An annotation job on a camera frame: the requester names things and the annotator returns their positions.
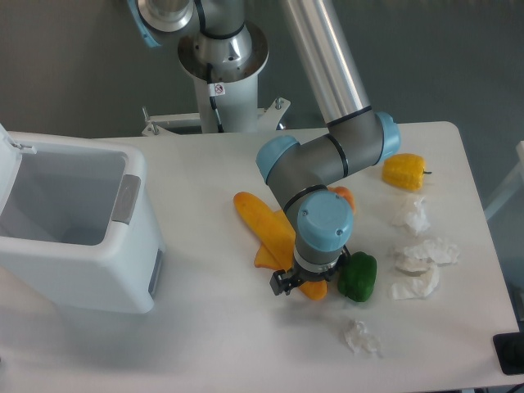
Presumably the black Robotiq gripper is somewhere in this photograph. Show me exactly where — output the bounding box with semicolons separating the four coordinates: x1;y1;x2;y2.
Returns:
269;246;351;296

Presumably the long orange baguette bread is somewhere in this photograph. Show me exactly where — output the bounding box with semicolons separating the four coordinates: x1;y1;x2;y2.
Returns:
233;191;328;301

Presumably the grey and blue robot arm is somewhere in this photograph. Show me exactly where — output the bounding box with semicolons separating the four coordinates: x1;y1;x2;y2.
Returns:
129;1;400;294

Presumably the flat yellow bread slice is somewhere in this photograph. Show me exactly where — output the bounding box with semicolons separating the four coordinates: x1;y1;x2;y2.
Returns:
254;210;296;270

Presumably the orange knotted bread roll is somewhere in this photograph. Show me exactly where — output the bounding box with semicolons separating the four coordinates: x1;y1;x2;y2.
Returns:
328;186;356;215

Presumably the green bell pepper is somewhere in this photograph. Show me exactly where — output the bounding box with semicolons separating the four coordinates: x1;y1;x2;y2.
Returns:
337;251;377;303

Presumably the small crumpled white tissue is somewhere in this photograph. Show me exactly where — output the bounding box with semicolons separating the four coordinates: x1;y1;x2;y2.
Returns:
342;319;382;357

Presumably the crumpled white tissue middle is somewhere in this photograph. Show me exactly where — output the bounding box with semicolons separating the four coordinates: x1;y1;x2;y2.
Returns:
390;237;460;274

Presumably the crumpled white tissue lower right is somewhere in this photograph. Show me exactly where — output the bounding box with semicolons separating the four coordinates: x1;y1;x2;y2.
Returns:
390;264;440;300

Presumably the crumpled white tissue upper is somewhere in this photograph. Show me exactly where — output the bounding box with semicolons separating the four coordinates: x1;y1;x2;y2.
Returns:
391;195;431;237

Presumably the yellow bell pepper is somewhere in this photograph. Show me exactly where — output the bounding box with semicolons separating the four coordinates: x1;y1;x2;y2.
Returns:
382;153;431;192

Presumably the black device at edge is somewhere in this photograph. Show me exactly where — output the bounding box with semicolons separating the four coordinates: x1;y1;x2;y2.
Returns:
493;332;523;375

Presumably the white open trash bin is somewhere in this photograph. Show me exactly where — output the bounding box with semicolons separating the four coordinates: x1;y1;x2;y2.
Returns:
1;131;165;314

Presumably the white metal base frame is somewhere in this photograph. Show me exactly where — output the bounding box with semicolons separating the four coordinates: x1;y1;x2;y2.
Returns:
142;100;291;136

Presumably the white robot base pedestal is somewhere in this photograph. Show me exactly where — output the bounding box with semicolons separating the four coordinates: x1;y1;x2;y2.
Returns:
178;21;269;133

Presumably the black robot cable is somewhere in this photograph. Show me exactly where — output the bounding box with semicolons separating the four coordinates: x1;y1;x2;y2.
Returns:
206;63;225;133

